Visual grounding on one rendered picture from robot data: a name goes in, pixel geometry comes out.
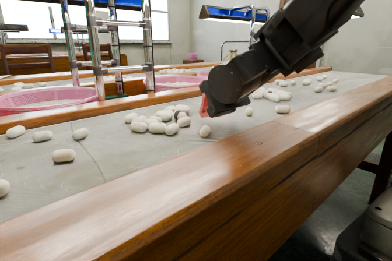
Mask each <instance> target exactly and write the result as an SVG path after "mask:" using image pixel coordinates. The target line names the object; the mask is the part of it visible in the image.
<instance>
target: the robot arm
mask: <svg viewBox="0 0 392 261"><path fill-rule="evenodd" d="M364 1H365V0H289V1H288V2H287V3H286V5H285V6H284V7H283V8H280V9H279V10H278V11H277V12H275V13H274V14H273V15H272V16H271V17H270V18H269V19H268V20H267V21H266V22H265V24H264V25H263V26H262V27H261V28H260V29H259V30H258V31H257V32H256V33H255V34H254V35H253V38H254V39H255V41H256V42H255V43H252V44H250V45H249V47H248V49H249V50H248V51H246V52H243V53H241V54H239V55H236V56H235V57H234V58H232V59H231V60H229V61H227V62H224V63H222V64H219V65H216V66H214V67H213V68H212V69H211V70H210V72H209V74H208V80H203V81H202V82H201V83H200V84H199V85H198V87H199V89H200V91H201V93H202V103H201V106H200V109H199V114H200V116H201V118H205V117H210V118H214V117H221V116H224V115H227V114H231V113H233V112H235V110H236V108H238V107H242V106H247V105H249V104H250V103H251V101H250V99H249V97H248V96H249V95H250V94H251V93H253V92H255V91H256V90H257V89H259V88H260V87H261V86H263V85H264V84H266V83H267V82H268V81H270V80H271V79H272V78H274V77H275V76H276V75H278V74H279V73H280V72H281V73H282V74H283V75H284V77H287V76H289V75H290V74H291V73H293V72H294V71H295V72H296V73H297V74H298V73H300V72H301V71H303V70H304V69H306V68H307V67H308V66H310V65H311V64H313V63H314V62H316V61H317V60H318V59H320V58H321V57H323V56H324V53H323V52H322V49H321V48H320V47H321V46H322V45H323V44H324V43H326V42H327V41H328V40H329V39H330V38H332V37H333V36H335V35H336V34H337V33H338V32H339V31H338V29H339V28H340V27H341V26H343V25H344V24H345V23H346V22H348V21H349V20H350V19H351V17H352V15H353V14H354V13H355V11H356V10H357V9H358V8H359V7H360V6H361V4H362V3H363V2H364Z"/></svg>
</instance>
